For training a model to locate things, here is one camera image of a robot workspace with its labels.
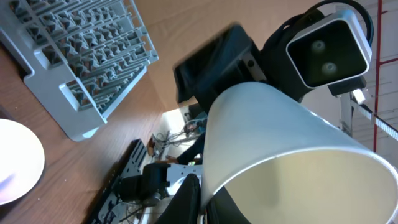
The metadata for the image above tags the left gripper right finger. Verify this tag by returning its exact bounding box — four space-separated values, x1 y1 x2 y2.
206 187 250 224

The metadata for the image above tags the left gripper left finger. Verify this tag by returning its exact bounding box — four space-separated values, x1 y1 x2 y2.
155 174 200 224

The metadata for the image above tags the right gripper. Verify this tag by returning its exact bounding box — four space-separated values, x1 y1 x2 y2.
174 9 324 112

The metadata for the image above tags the white plastic cup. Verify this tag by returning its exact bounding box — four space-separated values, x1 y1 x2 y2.
201 82 397 223

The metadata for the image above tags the grey dishwasher rack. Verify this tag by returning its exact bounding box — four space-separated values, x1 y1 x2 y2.
1 0 159 141

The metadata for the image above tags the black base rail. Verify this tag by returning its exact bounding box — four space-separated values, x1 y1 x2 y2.
83 139 147 224

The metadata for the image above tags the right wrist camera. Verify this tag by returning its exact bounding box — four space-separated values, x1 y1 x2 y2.
285 10 372 88

